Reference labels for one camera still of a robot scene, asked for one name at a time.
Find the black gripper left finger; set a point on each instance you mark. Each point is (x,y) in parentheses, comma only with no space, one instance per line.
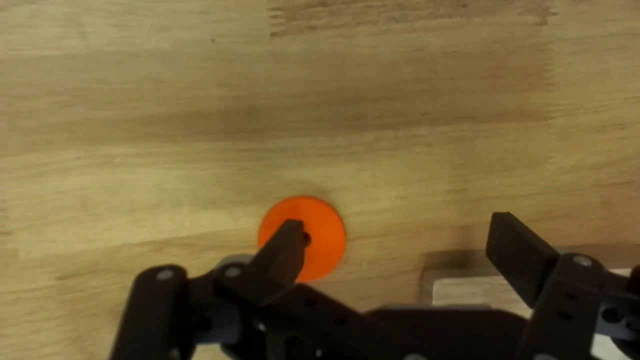
(280,266)

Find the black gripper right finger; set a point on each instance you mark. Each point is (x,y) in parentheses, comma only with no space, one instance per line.
(526,260)

